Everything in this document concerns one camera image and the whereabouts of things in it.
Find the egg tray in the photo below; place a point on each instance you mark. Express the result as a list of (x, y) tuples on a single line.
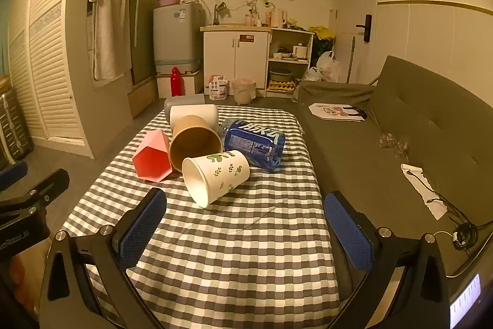
[(282, 85)]

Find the white printed tote bag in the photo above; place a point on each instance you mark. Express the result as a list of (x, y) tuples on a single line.
[(335, 111)]

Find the white leaf-print paper cup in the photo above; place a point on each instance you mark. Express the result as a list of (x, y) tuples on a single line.
[(225, 171)]

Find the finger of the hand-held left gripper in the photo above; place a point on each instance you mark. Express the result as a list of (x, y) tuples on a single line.
[(12, 173), (40, 190)]

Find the clear plastic wrappers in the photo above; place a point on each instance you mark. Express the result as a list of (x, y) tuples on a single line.
[(393, 142)]

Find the white louvred wardrobe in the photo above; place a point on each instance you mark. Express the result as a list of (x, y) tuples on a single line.
[(50, 43)]

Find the grey shelf basin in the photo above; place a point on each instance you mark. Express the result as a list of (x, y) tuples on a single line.
[(281, 75)]

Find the yellow bag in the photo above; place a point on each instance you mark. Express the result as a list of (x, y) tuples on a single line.
[(323, 32)]

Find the pink kettle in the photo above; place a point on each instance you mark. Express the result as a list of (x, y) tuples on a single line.
[(277, 18)]

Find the broom stick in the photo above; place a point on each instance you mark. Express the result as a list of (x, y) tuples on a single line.
[(350, 59)]

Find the grey washing machine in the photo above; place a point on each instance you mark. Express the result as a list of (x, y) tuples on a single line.
[(177, 38)]

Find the white printed carton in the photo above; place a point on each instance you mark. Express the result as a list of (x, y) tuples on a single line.
[(217, 87)]

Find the pink hexagonal cup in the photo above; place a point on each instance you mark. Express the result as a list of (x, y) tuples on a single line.
[(152, 155)]

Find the blue-label water bottle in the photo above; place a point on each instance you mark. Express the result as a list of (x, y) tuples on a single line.
[(252, 142)]

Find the ribbed suitcase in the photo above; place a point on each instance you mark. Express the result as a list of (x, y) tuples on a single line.
[(13, 124)]

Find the plain white cup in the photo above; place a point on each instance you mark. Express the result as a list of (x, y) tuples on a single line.
[(200, 111)]

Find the glass shower door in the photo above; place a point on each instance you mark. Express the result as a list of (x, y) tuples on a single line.
[(148, 5)]

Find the white trash bin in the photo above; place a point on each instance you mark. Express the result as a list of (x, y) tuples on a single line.
[(243, 94)]

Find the metal faucet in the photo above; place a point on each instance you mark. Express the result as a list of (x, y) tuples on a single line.
[(219, 9)]

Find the green sofa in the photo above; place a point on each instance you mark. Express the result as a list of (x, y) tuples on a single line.
[(404, 113)]

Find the grey checked tablecloth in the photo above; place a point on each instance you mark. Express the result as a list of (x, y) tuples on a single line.
[(238, 255)]

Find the red bottle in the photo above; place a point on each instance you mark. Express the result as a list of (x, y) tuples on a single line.
[(175, 82)]

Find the white plastic bag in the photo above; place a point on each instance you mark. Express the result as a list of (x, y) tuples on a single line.
[(325, 69)]

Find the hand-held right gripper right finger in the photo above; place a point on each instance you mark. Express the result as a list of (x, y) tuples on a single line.
[(348, 232)]

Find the white cloth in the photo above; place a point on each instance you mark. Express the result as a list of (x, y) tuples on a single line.
[(421, 186)]

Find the grey cup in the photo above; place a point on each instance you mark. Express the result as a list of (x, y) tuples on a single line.
[(181, 101)]

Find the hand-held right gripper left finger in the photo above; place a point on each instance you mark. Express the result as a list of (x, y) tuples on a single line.
[(141, 227)]

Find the white washing machine stand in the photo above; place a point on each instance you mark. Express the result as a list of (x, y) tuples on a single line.
[(190, 84)]

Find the brown paper cup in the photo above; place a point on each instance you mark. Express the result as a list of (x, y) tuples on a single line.
[(192, 149)]

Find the pink basin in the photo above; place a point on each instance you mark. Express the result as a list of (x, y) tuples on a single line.
[(168, 0)]

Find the white towel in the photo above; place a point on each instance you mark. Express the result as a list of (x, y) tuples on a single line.
[(109, 24)]

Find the white kitchen cabinet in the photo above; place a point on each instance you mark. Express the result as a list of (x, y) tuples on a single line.
[(235, 59)]

